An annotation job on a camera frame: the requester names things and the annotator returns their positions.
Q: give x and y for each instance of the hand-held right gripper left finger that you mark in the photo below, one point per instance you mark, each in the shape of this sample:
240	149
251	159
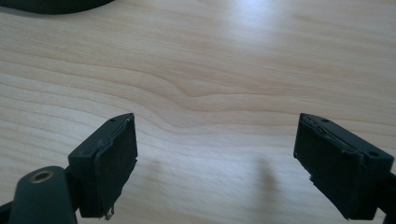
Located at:
106	161

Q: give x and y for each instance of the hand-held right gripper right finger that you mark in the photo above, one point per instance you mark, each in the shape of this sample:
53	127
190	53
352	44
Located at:
339	168

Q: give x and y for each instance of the dark round object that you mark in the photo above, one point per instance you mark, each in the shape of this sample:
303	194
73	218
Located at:
53	5

